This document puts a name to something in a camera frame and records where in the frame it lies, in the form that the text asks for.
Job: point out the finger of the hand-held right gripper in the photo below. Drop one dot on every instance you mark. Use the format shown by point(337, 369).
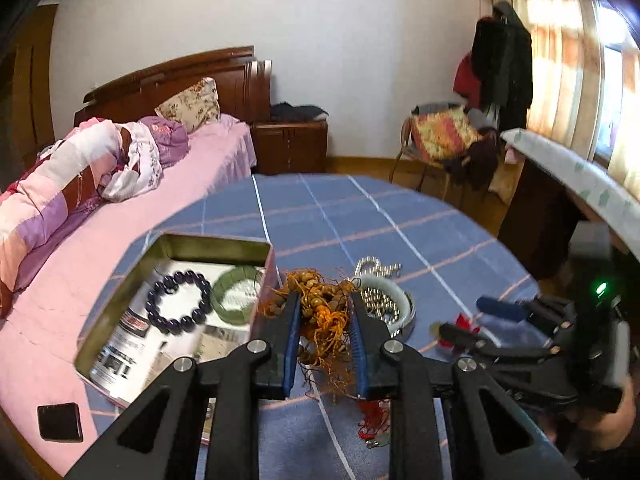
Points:
point(465, 337)
point(500, 307)

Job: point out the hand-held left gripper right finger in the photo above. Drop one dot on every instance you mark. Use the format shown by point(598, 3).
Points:
point(359, 350)

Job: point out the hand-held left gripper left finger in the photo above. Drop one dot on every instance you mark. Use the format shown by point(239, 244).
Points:
point(290, 345)

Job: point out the red knot charm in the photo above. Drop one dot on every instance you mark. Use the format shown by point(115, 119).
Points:
point(462, 321)

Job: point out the metal tin box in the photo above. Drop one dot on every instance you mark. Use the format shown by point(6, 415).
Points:
point(120, 345)

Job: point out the person's right hand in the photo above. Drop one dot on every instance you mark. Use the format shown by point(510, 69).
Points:
point(607, 427)

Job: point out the red tassel pendant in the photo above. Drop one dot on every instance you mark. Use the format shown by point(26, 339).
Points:
point(372, 417)

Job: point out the pale green jade bangle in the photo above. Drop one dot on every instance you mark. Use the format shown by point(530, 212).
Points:
point(386, 282)

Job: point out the dark wooden desk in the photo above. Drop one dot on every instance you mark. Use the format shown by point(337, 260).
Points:
point(540, 210)

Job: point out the blue checked tablecloth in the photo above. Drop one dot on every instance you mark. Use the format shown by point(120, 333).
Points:
point(350, 220)

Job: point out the dark brown garment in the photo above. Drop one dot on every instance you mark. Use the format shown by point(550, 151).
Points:
point(475, 162)

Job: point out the green patterned desk cover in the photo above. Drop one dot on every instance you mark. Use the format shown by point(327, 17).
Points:
point(575, 175)

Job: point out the colourful patterned cushion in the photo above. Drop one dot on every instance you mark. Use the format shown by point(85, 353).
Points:
point(442, 132)

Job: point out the wooden nightstand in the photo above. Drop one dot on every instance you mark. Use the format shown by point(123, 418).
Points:
point(290, 147)

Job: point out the pink rolled quilt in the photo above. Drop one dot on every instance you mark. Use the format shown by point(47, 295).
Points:
point(100, 245)

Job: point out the hanging red garment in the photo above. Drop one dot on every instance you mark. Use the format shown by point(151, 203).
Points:
point(465, 80)

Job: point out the dark folded clothes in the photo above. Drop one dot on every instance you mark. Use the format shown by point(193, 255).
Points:
point(297, 111)

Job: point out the hanging dark coats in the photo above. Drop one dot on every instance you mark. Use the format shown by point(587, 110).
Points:
point(505, 70)

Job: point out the purple patterned quilt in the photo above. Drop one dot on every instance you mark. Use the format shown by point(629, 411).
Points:
point(170, 135)

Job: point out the black phone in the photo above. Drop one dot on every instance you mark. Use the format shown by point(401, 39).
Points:
point(60, 422)

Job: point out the beige curtain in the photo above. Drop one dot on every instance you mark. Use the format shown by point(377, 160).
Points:
point(560, 60)

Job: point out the floral pillow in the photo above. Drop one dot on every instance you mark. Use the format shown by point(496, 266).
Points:
point(192, 102)

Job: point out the wooden headboard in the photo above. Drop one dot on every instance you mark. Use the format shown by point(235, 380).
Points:
point(150, 90)

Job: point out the pink white striped quilt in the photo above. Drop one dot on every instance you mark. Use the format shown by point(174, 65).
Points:
point(45, 185)

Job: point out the wooden wardrobe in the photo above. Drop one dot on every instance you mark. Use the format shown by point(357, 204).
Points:
point(30, 85)

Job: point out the metal frame chair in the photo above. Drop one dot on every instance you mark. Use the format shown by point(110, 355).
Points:
point(415, 160)

